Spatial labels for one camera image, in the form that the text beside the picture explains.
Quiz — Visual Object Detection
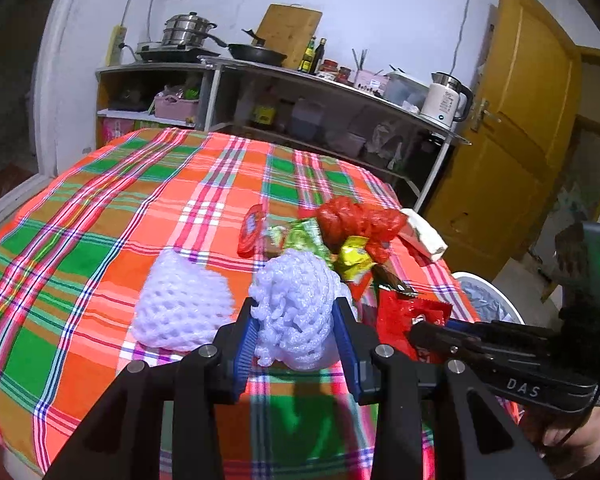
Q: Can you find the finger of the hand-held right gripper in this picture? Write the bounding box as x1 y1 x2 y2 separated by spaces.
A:
410 321 483 367
445 320 488 337

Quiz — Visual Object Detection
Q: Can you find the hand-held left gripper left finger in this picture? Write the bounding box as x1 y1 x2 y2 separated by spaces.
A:
42 297 261 480

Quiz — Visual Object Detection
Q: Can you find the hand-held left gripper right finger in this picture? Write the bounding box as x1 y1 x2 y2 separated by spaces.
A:
332 299 556 480

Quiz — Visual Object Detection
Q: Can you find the white trash bin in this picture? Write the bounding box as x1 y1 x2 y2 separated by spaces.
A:
452 271 526 327

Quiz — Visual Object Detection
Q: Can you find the red foil snack packet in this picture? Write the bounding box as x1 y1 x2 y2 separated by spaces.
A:
365 287 453 367

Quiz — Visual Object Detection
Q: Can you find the white foam fruit net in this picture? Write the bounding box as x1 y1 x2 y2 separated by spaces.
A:
249 249 353 372
130 250 233 352

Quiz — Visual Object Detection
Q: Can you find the red snack wrapper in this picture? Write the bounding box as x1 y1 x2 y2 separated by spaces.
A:
236 204 268 257

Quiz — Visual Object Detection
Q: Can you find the person's right hand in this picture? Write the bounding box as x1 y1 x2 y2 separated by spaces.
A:
527 406 600 478

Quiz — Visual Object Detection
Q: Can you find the dark brown wrapper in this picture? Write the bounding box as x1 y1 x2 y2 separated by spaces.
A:
372 262 417 295

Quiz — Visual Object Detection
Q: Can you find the yellow snack packet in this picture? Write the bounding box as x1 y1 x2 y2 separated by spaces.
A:
336 236 376 281

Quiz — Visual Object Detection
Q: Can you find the white paper bag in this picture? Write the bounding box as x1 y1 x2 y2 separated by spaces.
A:
400 208 449 262

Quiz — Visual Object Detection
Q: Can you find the brown snack wrapper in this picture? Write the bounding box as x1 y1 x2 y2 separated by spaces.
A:
266 225 289 262

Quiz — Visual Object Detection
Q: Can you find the green snack wrapper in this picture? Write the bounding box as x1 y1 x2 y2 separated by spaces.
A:
282 217 333 261

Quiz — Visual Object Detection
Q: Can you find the red plastic bag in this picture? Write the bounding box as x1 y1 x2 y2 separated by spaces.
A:
316 196 408 263

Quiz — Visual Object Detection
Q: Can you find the plaid tablecloth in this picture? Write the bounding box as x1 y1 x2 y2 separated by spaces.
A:
0 127 481 480

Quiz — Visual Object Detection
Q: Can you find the yellow wooden door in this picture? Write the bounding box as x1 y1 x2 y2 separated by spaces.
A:
422 0 583 276

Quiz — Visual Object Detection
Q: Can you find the white electric kettle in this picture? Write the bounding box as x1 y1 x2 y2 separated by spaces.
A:
420 71 475 128

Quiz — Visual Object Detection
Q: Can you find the translucent plastic jug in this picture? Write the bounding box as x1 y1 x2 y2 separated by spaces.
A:
287 99 326 141

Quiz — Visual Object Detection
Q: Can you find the brown labelled sauce bottle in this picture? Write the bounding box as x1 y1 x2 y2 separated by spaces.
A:
252 92 278 128

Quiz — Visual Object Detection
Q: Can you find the clear storage container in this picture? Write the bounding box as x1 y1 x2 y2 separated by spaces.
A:
382 71 431 111

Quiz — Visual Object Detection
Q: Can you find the pink plastic basket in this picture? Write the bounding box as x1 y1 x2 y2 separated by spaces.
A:
153 91 201 122

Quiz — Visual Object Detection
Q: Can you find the pink utensil holder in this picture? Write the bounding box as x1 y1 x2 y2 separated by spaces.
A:
352 49 387 95

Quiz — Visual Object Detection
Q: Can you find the steel shelf unit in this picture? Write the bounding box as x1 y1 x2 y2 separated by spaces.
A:
202 56 473 211

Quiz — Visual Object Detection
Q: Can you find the black frying pan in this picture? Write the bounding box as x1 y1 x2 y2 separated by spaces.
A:
227 29 288 67

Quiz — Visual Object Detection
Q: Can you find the white open cabinet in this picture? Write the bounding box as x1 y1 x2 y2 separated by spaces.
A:
96 62 216 148

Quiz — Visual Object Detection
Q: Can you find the induction cooktop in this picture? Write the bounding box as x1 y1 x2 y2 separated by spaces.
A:
135 42 222 63

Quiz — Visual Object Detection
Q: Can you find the wooden cutting board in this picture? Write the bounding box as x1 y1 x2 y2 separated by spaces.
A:
255 4 323 71

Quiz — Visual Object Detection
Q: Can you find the steel steamer pot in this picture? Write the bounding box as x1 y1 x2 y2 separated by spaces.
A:
161 11 217 47

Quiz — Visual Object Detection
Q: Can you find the yellowed power strip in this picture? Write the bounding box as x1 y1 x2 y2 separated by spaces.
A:
111 25 127 66

